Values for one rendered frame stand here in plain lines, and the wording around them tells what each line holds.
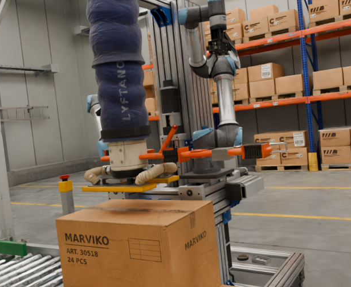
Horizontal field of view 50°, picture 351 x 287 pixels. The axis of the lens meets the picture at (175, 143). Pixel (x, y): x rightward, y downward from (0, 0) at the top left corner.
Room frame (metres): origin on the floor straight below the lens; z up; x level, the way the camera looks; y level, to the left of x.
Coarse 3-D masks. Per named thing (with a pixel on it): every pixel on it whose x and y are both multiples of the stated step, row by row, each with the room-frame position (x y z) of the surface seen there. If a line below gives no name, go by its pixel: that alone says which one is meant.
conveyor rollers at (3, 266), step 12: (0, 264) 2.37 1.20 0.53; (12, 264) 2.34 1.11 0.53; (24, 264) 2.31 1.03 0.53; (36, 264) 2.29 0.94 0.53; (48, 264) 2.26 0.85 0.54; (60, 264) 2.23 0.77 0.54; (0, 276) 2.16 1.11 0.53; (12, 276) 2.13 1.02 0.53; (24, 276) 2.10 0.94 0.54; (36, 276) 2.07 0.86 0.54; (48, 276) 2.04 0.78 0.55; (60, 276) 2.01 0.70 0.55
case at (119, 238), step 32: (64, 224) 1.64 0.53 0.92; (96, 224) 1.54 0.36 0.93; (128, 224) 1.45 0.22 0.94; (160, 224) 1.38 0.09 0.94; (192, 224) 1.52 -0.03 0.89; (64, 256) 1.65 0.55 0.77; (96, 256) 1.55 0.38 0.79; (128, 256) 1.46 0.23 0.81; (160, 256) 1.39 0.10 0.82; (192, 256) 1.50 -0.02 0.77
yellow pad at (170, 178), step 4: (168, 176) 1.70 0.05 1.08; (172, 176) 1.72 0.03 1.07; (176, 176) 1.71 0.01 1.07; (152, 180) 1.69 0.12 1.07; (156, 180) 1.68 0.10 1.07; (160, 180) 1.67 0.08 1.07; (164, 180) 1.65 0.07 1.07; (168, 180) 1.65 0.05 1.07; (172, 180) 1.67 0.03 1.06; (176, 180) 1.70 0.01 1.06
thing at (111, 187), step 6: (102, 180) 1.64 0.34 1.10; (132, 180) 1.57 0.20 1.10; (90, 186) 1.65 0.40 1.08; (96, 186) 1.63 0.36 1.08; (102, 186) 1.61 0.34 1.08; (108, 186) 1.59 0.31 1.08; (114, 186) 1.58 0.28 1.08; (120, 186) 1.56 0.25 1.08; (126, 186) 1.54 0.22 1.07; (132, 186) 1.53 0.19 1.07; (138, 186) 1.51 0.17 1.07; (144, 186) 1.50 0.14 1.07; (150, 186) 1.53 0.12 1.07; (156, 186) 1.56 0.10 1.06
